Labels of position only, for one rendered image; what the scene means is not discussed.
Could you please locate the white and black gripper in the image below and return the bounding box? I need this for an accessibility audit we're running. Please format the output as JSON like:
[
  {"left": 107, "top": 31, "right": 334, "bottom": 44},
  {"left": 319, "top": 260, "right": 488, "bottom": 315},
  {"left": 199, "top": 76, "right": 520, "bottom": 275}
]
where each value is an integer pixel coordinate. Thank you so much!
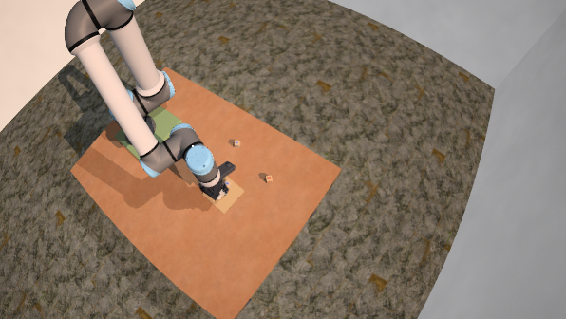
[{"left": 199, "top": 180, "right": 229, "bottom": 201}]

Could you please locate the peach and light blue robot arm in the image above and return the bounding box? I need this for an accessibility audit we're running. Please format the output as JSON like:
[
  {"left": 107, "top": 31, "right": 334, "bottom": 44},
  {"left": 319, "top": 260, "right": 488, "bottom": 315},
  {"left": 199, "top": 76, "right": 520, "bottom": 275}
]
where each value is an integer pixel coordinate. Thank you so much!
[{"left": 65, "top": 0, "right": 236, "bottom": 187}]

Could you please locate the tan flat mat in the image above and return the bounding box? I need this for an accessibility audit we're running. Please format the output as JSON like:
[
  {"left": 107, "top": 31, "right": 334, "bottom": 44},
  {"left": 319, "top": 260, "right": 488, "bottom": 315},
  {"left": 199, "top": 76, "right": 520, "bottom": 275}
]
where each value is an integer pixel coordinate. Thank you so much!
[{"left": 203, "top": 177, "right": 245, "bottom": 214}]

